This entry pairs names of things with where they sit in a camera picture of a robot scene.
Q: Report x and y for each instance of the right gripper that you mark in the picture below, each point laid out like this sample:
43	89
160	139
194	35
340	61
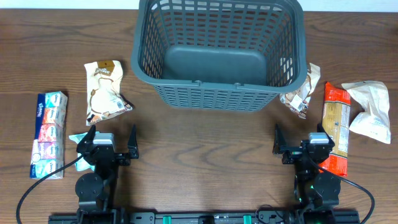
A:
304	156

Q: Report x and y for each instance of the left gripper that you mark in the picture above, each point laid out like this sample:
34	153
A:
109	157

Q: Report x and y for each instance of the brown-white snack bag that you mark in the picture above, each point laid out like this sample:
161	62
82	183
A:
298	100
103	84

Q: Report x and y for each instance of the orange pasta package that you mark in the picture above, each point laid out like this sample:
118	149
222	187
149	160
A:
335	121

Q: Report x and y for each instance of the Kleenex tissue multipack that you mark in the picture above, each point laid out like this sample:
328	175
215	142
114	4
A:
49	140

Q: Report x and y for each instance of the teal wet wipes pack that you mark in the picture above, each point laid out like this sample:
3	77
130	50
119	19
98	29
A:
80	165

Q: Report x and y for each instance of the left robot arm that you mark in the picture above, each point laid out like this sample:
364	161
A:
96	189

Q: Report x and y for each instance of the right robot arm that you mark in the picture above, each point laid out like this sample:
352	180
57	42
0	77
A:
317	191

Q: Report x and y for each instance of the grey plastic basket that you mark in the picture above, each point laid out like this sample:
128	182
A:
233	55

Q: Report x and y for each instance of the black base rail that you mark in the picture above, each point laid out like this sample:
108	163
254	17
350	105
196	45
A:
262	216

